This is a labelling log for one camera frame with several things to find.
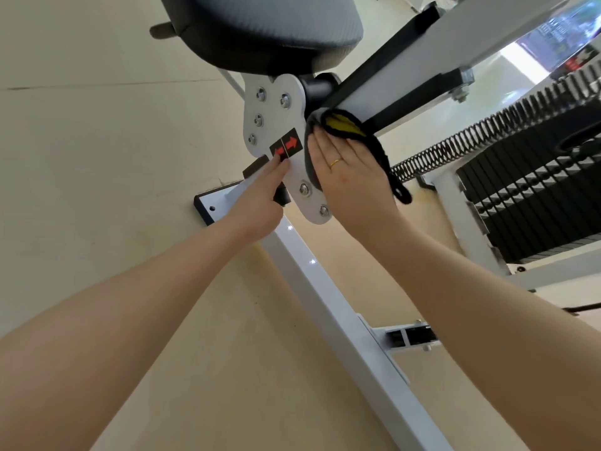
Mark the person's left forearm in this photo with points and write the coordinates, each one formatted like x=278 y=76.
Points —
x=117 y=333

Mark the white gym machine frame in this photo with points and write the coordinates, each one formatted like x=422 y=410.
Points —
x=328 y=295

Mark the person's right forearm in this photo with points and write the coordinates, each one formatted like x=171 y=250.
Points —
x=493 y=324

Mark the dark grey cleaning cloth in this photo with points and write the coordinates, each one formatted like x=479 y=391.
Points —
x=340 y=124

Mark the black weight stack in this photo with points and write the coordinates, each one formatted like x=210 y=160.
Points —
x=540 y=192

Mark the metal coil spring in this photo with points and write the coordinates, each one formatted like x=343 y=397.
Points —
x=493 y=131

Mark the black red arrow sticker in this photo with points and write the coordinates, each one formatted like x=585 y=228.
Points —
x=286 y=144

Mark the person's left hand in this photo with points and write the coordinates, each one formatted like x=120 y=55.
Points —
x=258 y=206

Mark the person's right hand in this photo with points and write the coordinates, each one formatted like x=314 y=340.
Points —
x=361 y=201

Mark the black padded seat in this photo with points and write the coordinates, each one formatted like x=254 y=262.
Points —
x=263 y=32

